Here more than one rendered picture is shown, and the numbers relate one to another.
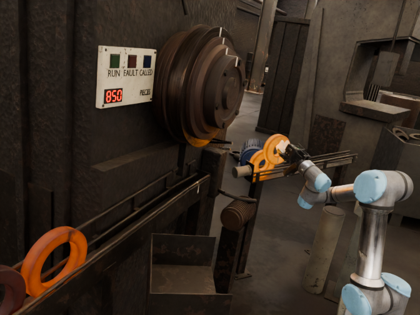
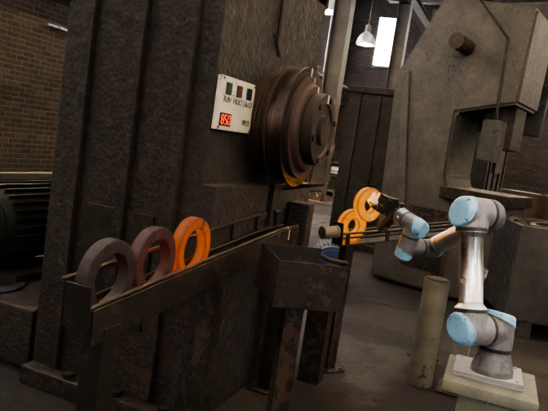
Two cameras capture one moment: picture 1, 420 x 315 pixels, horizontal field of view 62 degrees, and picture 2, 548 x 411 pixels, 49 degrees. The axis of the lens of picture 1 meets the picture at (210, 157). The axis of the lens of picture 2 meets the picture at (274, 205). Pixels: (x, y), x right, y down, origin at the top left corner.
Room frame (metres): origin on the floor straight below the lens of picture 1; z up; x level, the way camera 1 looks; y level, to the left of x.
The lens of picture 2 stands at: (-0.98, 0.18, 1.05)
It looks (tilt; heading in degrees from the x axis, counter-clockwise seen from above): 6 degrees down; 358
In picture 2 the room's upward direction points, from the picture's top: 8 degrees clockwise
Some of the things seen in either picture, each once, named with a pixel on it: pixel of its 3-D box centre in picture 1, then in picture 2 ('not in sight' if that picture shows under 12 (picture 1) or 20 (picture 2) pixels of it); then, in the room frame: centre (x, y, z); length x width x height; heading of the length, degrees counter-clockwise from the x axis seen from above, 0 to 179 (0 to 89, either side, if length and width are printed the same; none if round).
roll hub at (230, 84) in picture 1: (226, 93); (319, 130); (1.37, -0.03, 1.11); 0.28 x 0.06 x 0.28; 156
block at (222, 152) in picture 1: (211, 172); (297, 228); (1.63, -0.02, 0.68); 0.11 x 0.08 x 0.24; 66
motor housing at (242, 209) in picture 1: (232, 245); (320, 321); (1.65, -0.19, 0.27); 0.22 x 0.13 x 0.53; 156
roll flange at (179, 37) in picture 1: (187, 84); (276, 124); (1.44, 0.14, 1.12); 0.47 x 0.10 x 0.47; 156
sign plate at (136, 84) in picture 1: (128, 76); (235, 105); (1.14, 0.30, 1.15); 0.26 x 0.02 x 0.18; 156
